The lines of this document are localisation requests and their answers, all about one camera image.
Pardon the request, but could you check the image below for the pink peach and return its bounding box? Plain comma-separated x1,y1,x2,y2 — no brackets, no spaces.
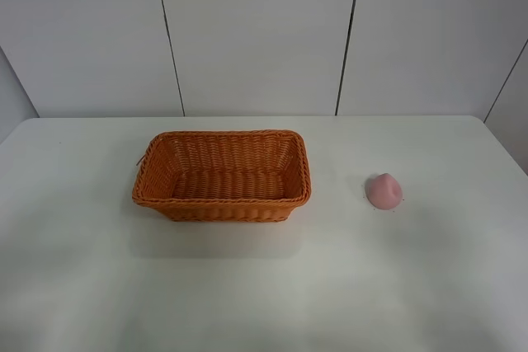
365,173,403,210

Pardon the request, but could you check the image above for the orange woven wicker basket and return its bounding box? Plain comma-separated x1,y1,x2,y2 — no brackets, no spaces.
132,129,311,223

